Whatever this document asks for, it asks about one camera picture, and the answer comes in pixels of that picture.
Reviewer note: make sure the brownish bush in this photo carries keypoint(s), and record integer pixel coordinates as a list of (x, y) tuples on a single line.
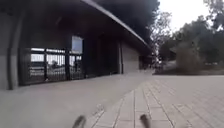
[(187, 59)]

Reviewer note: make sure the grey paved slab path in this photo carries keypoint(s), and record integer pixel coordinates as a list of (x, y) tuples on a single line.
[(160, 96)]

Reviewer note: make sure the dark metal railing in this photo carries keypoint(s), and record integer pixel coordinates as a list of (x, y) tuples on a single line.
[(55, 66)]

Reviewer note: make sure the dark building with overhanging roof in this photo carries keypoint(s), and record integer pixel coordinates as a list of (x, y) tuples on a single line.
[(106, 43)]

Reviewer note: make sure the robot's own part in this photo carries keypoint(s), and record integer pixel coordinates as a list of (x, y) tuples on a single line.
[(145, 121), (79, 122)]

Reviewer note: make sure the row of trees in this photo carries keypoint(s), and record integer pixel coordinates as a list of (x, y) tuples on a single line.
[(196, 40)]

